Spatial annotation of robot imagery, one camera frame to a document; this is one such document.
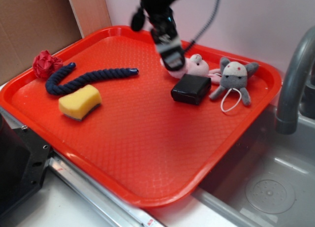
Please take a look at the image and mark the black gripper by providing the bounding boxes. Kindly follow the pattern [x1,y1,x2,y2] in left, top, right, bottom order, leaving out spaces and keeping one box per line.
[131,0,186,71]

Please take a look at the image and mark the black box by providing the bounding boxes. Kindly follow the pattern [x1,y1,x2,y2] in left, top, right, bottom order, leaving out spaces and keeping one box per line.
[171,74,212,105]

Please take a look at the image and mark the pink plush bunny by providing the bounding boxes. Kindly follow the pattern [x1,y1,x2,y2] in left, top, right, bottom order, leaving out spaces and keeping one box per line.
[160,54,221,84]

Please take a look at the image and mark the grey plush mouse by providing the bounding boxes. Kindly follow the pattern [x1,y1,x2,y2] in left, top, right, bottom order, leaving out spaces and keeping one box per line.
[209,57,259,113]

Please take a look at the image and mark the red plastic tray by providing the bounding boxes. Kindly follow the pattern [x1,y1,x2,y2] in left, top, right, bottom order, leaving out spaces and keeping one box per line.
[0,26,282,208]

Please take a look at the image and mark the yellow sponge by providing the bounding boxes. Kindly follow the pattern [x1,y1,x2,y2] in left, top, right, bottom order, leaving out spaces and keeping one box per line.
[59,85,102,121]

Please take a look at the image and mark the crumpled red cloth ball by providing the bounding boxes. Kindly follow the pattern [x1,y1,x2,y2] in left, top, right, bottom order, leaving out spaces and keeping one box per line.
[32,50,63,79]

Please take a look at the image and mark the grey faucet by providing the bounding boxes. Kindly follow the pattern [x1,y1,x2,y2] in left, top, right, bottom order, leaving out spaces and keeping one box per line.
[275,27,315,134]

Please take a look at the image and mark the brown cardboard panel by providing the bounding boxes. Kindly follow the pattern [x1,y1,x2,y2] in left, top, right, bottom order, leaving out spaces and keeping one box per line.
[0,0,111,84]

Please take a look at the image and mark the steel sink basin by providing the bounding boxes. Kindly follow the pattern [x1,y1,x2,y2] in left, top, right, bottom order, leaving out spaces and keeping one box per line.
[192,106,315,227]

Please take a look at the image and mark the black coiled cable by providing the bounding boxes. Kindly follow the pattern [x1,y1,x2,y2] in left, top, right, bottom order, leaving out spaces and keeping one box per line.
[183,0,221,53]

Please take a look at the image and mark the dark blue rope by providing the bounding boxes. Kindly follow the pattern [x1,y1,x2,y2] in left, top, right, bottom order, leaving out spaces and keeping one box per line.
[45,62,140,96]

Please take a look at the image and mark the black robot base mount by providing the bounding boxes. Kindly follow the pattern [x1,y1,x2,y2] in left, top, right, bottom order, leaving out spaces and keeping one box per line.
[0,116,51,217]

